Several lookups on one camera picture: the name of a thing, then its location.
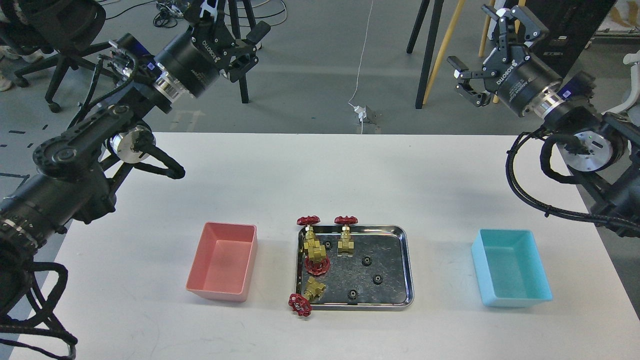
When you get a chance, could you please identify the black floor cables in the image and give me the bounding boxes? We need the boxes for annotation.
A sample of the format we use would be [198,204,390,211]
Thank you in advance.
[100,0,288,29]

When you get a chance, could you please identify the metal tray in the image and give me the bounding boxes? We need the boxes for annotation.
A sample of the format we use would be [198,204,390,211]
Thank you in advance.
[293,224,414,311]

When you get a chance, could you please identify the blue plastic box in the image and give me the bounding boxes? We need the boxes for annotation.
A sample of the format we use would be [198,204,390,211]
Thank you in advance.
[471,228,553,308]

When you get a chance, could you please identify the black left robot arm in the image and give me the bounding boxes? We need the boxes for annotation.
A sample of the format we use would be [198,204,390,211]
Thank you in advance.
[1,0,271,360]

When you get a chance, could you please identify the white power adapter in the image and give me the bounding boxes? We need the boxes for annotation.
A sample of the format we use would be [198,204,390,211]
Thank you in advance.
[352,105,378,125]

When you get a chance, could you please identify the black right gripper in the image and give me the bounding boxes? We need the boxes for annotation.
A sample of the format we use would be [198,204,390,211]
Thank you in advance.
[446,5,563,118]

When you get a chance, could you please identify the black equipment case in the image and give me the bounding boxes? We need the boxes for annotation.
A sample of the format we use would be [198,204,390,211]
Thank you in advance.
[525,0,615,77]

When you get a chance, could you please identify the brass valve red wheel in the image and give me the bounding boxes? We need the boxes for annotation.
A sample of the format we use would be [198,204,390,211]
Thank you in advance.
[304,254,330,277]

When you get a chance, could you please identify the pink plastic box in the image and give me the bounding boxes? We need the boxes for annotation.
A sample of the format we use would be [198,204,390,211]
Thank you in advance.
[185,222,258,303]

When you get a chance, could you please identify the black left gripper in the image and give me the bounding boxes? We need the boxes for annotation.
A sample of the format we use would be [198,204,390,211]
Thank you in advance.
[154,0,271,98]

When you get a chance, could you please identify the black tripod legs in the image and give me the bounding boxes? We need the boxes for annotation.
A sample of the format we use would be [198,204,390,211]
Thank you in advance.
[406,0,444,109]

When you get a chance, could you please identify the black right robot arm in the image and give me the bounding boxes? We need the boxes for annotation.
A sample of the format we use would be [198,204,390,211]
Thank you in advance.
[447,4,640,237]

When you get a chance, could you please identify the wooden easel legs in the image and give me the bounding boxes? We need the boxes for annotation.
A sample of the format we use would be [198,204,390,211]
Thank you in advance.
[422,0,526,106]

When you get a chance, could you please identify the brass valve top middle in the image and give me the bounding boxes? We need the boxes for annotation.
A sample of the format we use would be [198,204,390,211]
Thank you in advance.
[334,216,359,257]

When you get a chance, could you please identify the black office chair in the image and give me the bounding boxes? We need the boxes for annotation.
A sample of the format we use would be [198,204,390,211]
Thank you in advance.
[1,0,110,113]

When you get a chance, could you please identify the white chair base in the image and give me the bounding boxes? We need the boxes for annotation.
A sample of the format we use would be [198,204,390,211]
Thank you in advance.
[601,50,640,126]

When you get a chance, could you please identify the white cable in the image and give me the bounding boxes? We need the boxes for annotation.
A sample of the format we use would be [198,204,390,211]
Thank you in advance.
[347,0,376,135]

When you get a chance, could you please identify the brass valve bottom left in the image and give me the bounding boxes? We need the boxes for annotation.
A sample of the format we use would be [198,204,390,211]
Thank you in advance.
[288,276,327,317]

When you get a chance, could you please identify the brass valve top left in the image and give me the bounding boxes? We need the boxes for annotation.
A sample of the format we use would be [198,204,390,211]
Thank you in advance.
[296,215,327,264]

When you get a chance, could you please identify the black stand leg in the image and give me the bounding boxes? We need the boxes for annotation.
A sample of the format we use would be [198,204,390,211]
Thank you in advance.
[227,0,271,104]

